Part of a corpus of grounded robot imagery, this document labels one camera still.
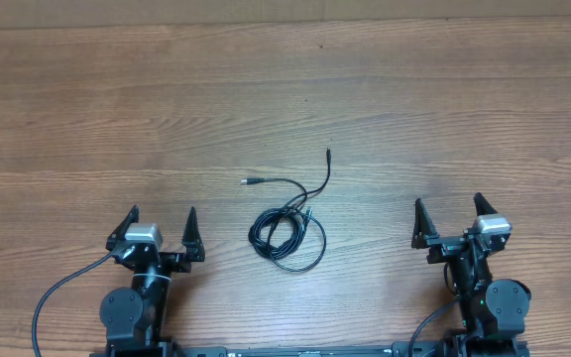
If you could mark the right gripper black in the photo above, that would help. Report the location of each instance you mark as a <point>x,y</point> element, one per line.
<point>446,247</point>

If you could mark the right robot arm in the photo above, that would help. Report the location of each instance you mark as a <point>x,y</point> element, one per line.
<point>493,311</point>

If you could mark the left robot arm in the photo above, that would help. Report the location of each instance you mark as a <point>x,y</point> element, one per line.
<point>134,316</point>

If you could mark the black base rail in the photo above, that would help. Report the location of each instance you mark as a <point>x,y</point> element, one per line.
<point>397,349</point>

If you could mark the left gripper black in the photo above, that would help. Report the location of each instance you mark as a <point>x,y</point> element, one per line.
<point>190,240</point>

